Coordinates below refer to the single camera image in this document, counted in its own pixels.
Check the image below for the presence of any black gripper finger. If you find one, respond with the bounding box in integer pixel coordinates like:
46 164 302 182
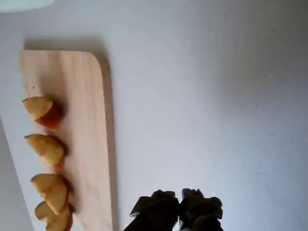
124 189 180 231
178 188 224 231

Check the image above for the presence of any apple slice with red skin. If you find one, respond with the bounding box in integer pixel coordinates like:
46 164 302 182
24 134 67 170
34 201 74 231
30 173 73 216
22 96 64 132

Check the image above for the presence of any wooden cutting board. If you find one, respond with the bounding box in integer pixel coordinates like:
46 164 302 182
18 50 120 231

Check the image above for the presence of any white bowl with butterfly print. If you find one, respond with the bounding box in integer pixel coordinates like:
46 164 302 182
0 0 54 13

